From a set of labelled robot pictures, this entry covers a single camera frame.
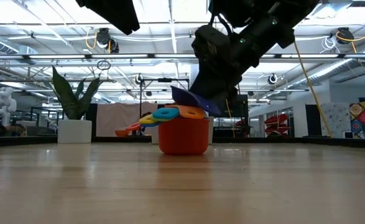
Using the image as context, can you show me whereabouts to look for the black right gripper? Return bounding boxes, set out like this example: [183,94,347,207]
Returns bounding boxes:
[190,30,261,108]

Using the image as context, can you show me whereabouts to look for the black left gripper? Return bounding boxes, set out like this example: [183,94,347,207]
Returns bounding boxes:
[75,0,141,35]

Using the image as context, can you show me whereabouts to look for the dark indigo measuring cup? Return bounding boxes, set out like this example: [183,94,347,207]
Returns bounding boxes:
[170,85,222,117]

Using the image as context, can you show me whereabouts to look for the cyan measuring cup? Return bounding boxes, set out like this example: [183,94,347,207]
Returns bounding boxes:
[152,107,181,122]

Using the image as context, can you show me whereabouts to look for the yellow measuring cup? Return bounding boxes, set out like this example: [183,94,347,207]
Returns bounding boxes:
[138,114,159,125]

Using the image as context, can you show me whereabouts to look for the red stacked objects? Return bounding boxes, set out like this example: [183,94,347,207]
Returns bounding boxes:
[264,114,292,138]

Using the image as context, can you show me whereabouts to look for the beige fabric cover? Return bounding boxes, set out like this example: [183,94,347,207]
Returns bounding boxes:
[96,102,158,138]

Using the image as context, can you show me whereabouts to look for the white speckled panel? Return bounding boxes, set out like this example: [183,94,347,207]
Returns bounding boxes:
[320,102,351,138]

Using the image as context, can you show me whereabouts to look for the green plant in white pot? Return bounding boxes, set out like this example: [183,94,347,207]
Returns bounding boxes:
[51,65,103,144]

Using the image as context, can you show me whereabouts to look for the white humanoid robot figure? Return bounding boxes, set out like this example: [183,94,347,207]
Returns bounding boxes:
[0,86,17,128]

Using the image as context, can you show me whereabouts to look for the colourful patterned artwork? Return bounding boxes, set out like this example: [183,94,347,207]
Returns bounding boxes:
[349,101,365,139]

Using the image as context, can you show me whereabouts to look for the black wall monitor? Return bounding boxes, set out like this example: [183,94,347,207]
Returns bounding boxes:
[231,94,249,119]

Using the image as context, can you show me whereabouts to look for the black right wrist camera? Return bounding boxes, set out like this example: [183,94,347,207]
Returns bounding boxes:
[190,24,233,68]

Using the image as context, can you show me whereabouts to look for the black hanging ring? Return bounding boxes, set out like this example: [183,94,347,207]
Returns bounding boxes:
[96,60,112,71]

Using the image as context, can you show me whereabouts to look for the black metal stand frame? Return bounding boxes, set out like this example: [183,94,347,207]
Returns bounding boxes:
[138,77,191,131]

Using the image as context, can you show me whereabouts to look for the yellow power cable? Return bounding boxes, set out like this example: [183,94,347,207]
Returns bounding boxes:
[293,40,335,138]

